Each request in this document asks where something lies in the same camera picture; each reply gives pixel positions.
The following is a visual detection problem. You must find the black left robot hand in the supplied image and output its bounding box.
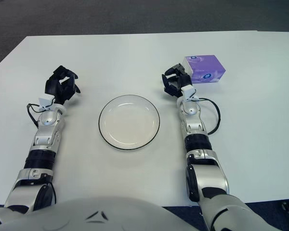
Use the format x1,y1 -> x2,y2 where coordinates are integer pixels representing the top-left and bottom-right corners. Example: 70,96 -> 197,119
44,65 -> 82,105

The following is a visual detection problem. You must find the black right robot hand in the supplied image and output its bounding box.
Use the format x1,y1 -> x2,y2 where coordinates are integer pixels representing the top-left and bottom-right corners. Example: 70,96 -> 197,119
161,63 -> 193,98

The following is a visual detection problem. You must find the purple tissue paper pack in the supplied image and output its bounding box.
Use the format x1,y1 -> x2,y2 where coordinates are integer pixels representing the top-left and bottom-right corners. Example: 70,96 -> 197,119
184,54 -> 227,84

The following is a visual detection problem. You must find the white plate with black rim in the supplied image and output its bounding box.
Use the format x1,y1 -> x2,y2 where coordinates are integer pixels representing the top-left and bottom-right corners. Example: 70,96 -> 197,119
98,95 -> 161,152

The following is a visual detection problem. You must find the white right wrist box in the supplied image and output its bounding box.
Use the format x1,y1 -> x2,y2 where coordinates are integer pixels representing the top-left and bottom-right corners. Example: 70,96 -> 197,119
181,84 -> 199,102

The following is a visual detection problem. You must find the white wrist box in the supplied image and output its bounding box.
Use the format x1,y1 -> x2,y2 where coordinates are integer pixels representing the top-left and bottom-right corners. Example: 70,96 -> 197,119
38,95 -> 55,112
181,84 -> 199,102

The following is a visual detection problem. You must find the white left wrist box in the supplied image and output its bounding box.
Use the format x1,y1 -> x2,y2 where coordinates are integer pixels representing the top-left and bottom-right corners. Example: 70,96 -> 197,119
38,95 -> 55,112

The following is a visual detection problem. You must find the grey robot torso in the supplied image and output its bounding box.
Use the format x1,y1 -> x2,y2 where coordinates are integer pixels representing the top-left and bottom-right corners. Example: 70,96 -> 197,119
0,196 -> 208,231

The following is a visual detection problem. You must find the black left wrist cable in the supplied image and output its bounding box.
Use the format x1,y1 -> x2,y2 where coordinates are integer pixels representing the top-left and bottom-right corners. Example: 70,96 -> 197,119
26,103 -> 43,130

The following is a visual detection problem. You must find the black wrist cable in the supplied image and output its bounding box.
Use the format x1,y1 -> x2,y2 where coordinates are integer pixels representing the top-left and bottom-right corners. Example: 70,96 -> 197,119
26,103 -> 43,130
196,97 -> 221,135

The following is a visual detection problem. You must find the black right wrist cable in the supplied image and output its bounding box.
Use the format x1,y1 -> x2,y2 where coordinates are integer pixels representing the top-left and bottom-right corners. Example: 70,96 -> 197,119
196,97 -> 221,135

